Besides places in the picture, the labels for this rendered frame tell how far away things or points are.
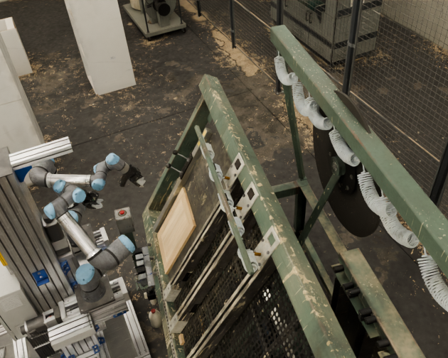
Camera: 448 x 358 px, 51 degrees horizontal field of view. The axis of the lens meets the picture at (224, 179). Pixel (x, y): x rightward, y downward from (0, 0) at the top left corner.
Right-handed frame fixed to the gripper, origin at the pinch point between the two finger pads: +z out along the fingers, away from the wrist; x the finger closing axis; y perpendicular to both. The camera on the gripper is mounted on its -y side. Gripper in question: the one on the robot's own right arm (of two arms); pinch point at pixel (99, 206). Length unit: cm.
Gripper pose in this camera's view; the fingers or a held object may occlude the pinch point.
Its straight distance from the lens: 294.5
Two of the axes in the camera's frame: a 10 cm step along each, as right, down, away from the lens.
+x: -0.2, -9.1, 4.2
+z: 4.9, 3.6, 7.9
